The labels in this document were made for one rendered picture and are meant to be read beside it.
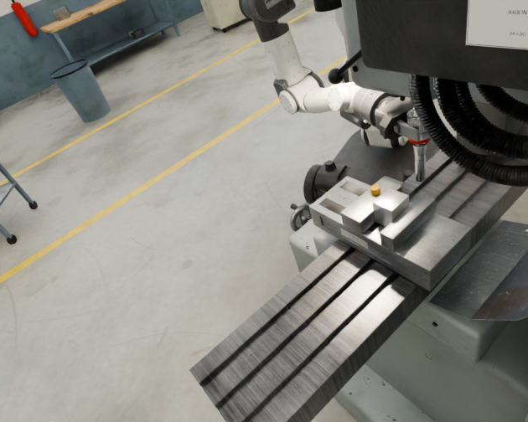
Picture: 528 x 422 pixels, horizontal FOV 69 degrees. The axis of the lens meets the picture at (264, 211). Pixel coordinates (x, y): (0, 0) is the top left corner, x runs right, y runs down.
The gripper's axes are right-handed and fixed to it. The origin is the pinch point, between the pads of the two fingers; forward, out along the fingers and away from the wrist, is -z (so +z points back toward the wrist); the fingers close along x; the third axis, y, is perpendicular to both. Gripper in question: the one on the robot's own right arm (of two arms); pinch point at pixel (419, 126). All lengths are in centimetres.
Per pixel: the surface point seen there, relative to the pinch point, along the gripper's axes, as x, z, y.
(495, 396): -9, -33, 55
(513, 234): 15.2, -13.8, 32.2
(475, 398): -10, -29, 63
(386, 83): -9.6, -3.1, -14.7
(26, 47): -165, 730, 55
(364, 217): -16.8, -1.2, 14.8
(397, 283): -18.0, -13.0, 25.7
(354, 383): -27, 6, 99
